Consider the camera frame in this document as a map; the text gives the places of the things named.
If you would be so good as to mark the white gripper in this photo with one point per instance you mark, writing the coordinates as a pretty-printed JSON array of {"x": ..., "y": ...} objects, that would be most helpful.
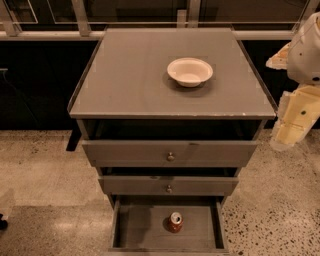
[{"x": 305, "y": 56}]

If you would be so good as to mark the brass drawer knob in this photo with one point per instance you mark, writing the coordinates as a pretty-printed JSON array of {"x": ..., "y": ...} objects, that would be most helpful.
[
  {"x": 170, "y": 157},
  {"x": 169, "y": 189}
]

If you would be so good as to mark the grey open bottom drawer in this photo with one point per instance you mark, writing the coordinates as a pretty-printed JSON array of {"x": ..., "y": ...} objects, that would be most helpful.
[{"x": 139, "y": 227}]

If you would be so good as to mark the grey wooden drawer cabinet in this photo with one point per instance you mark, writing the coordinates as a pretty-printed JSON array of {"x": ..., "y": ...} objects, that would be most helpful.
[{"x": 127, "y": 94}]

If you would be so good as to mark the white paper bowl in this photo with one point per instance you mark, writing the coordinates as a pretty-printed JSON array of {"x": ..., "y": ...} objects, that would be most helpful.
[{"x": 189, "y": 72}]

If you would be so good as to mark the black shoe at edge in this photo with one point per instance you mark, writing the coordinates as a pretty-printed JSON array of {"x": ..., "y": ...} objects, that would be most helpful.
[{"x": 3, "y": 223}]

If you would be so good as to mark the brass top drawer knob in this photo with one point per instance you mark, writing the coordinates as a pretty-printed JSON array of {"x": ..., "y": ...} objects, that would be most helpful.
[{"x": 170, "y": 157}]

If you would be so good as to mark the metal window railing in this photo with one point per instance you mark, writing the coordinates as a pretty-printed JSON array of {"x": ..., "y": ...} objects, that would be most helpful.
[{"x": 68, "y": 19}]

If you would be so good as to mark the grey middle drawer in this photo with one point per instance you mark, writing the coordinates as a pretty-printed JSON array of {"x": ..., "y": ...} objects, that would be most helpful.
[{"x": 156, "y": 185}]

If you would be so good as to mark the grey top drawer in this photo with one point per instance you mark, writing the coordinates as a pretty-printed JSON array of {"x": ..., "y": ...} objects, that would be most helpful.
[{"x": 153, "y": 153}]

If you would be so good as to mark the brass middle drawer knob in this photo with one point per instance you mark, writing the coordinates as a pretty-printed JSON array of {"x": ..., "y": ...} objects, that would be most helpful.
[{"x": 169, "y": 189}]

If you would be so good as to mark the red coke can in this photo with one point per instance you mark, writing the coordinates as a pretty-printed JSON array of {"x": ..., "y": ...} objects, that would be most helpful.
[{"x": 175, "y": 222}]

